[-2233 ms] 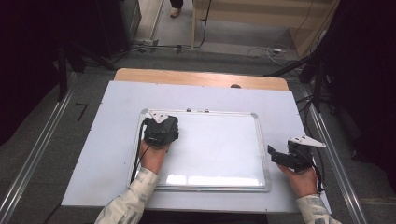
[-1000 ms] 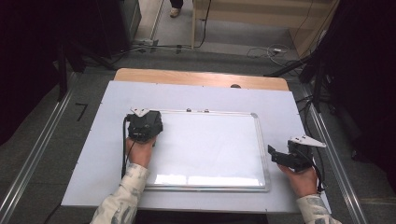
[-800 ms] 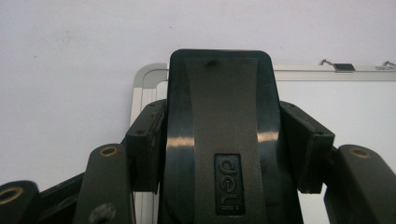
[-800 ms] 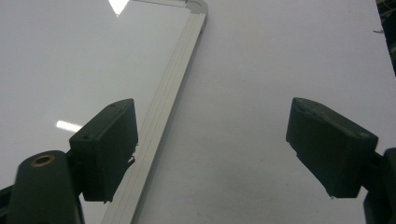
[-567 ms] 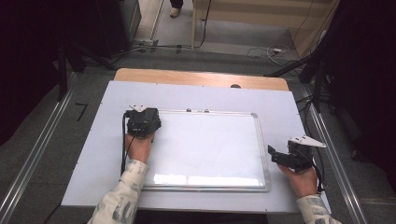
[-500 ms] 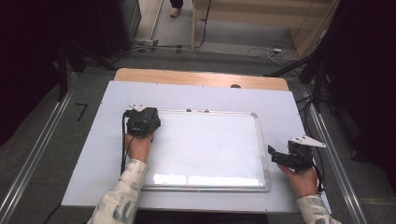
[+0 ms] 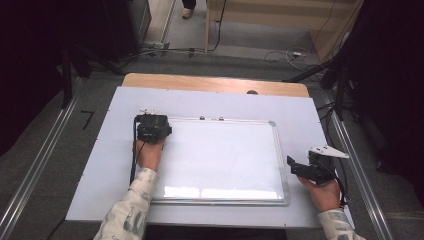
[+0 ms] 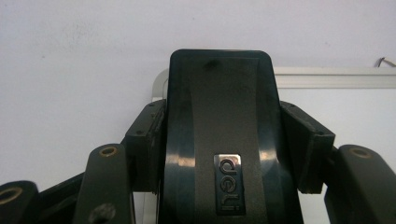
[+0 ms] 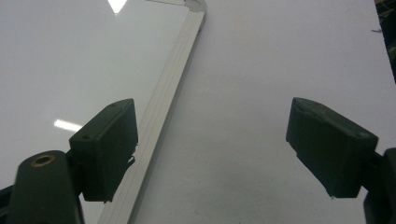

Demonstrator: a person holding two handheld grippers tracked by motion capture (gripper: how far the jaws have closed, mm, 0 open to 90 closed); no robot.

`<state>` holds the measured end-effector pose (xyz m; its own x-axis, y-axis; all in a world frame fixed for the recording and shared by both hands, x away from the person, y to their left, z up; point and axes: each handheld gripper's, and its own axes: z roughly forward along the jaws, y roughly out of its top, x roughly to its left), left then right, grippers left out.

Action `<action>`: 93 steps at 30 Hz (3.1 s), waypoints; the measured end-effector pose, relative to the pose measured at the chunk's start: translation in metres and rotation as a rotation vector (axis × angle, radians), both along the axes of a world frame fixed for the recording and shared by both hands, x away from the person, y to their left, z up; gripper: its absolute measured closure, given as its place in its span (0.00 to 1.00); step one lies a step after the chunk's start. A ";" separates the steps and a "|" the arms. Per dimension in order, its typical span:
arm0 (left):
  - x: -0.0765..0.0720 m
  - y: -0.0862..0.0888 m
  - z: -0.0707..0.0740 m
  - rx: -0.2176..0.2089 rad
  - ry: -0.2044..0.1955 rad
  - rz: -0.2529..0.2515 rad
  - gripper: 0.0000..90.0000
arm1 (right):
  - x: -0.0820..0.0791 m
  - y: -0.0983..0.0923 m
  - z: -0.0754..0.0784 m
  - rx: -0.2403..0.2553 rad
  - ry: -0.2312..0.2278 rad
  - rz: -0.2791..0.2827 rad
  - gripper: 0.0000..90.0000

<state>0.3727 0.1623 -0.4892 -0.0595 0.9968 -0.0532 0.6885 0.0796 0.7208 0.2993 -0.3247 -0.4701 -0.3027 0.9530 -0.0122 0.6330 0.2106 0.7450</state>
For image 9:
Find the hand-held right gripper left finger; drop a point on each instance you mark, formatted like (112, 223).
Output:
(107, 146)

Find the whiteboard with aluminium frame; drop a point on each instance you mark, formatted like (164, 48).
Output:
(77, 56)

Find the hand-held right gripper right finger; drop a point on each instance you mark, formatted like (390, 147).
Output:
(330, 146)

